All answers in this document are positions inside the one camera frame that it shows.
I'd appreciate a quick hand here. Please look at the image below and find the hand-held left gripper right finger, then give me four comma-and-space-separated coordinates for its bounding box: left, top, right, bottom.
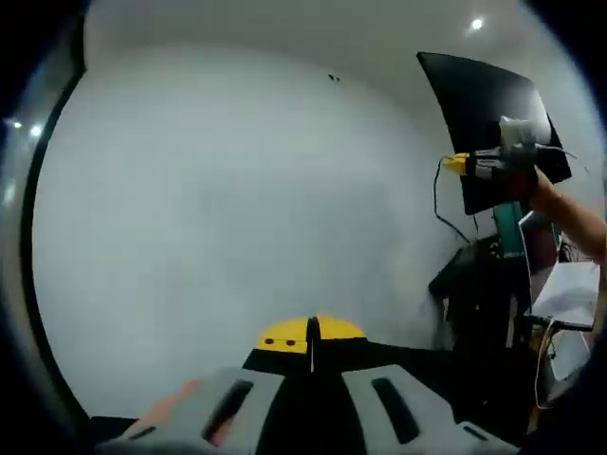
312, 311, 523, 455

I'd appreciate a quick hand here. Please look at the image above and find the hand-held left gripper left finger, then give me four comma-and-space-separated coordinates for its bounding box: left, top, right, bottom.
94, 316, 314, 455

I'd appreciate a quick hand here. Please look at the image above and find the person's left hand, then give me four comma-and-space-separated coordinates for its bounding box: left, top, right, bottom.
123, 377, 206, 445

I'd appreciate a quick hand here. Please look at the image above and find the black monitor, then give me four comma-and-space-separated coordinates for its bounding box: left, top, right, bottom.
415, 50, 574, 218

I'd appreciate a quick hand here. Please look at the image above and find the green stand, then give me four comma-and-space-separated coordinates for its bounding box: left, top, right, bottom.
492, 197, 528, 261

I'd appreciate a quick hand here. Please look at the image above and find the black tablecloth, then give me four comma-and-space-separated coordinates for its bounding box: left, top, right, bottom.
87, 338, 475, 455

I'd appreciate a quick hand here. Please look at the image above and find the dark framed panel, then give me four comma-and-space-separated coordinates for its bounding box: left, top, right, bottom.
517, 210, 563, 317

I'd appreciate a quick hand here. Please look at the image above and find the white paper stack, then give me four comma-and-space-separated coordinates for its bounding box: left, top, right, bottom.
529, 262, 602, 332

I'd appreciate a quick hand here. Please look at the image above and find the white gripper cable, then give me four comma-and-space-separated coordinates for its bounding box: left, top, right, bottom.
539, 141, 592, 174

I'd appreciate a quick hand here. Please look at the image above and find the black furniture frame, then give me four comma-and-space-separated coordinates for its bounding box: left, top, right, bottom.
428, 234, 535, 355

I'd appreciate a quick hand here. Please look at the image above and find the black wall frame strip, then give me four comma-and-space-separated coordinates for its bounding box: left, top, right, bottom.
17, 13, 91, 418

